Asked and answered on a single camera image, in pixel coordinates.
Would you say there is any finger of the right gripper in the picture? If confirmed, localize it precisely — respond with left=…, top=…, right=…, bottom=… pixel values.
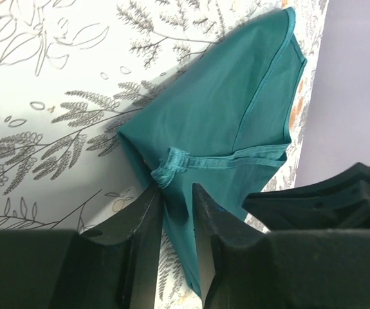
left=243, top=163, right=370, bottom=230

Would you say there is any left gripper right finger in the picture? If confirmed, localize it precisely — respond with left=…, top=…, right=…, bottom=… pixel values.
left=192, top=184, right=370, bottom=308

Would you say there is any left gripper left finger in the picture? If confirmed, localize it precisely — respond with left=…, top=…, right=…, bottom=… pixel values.
left=0, top=186, right=163, bottom=308

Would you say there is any teal cloth napkin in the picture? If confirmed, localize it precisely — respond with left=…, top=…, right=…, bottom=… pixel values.
left=118, top=7, right=306, bottom=294

